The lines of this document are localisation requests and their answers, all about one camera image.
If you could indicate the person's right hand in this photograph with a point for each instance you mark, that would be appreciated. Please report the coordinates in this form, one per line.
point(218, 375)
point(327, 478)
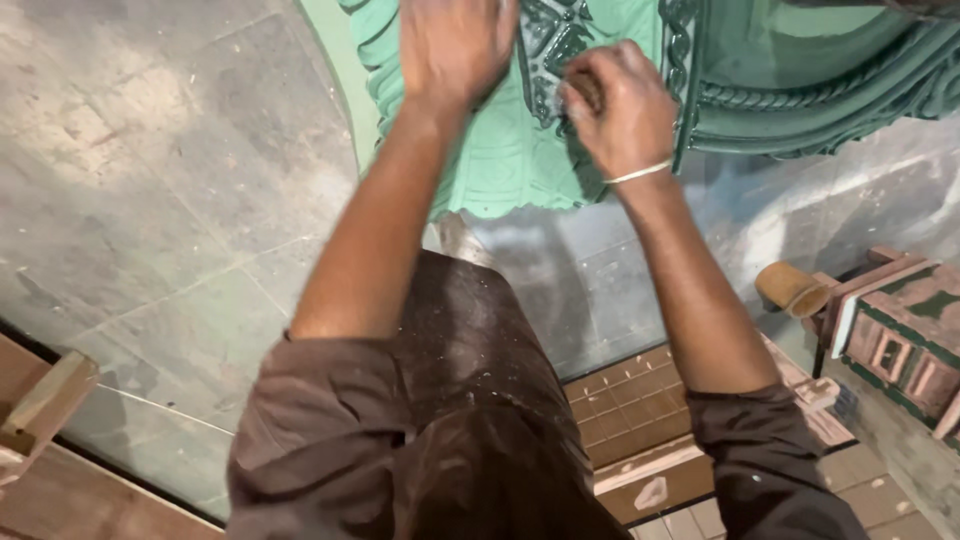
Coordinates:
point(637, 120)

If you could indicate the person's left hand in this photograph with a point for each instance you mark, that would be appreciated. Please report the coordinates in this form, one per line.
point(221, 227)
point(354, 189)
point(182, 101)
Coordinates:
point(450, 52)

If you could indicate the person's right fingers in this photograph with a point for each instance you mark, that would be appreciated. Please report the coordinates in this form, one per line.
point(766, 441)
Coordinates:
point(611, 64)

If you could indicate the brown sanding block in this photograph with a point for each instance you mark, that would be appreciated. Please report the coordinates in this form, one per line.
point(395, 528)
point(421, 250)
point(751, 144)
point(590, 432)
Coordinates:
point(586, 88)

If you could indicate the thin silver wrist bangle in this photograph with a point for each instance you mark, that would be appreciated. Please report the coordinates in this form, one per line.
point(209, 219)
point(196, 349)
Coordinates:
point(637, 173)

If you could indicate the light green carved wooden panel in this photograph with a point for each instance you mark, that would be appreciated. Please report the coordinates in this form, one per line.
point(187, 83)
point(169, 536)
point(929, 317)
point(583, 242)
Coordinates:
point(502, 165)

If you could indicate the short wooden cylinder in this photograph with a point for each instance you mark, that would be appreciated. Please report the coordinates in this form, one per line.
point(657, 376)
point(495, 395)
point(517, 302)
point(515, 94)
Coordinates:
point(784, 286)

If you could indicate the brown carved lattice wooden panel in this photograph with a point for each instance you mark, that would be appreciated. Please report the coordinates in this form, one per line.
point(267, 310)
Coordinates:
point(630, 412)

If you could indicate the person's brown dusty shirt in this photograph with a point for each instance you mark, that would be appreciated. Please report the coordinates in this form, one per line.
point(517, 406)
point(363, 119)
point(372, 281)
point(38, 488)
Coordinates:
point(450, 412)

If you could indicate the carved wooden box, green paint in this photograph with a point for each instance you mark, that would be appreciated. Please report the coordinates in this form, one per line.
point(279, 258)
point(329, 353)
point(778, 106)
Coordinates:
point(907, 330)

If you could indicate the pale grooved wooden panel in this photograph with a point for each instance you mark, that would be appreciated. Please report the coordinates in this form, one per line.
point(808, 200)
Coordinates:
point(877, 502)

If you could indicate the plain wooden block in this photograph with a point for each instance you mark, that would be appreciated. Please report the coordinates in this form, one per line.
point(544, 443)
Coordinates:
point(45, 405)

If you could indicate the brown wooden plank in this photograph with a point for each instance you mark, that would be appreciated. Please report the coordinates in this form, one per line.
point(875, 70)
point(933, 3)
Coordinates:
point(67, 502)

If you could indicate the dark green carved wooden frame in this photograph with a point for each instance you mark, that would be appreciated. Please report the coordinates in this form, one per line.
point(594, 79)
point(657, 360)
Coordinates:
point(787, 112)

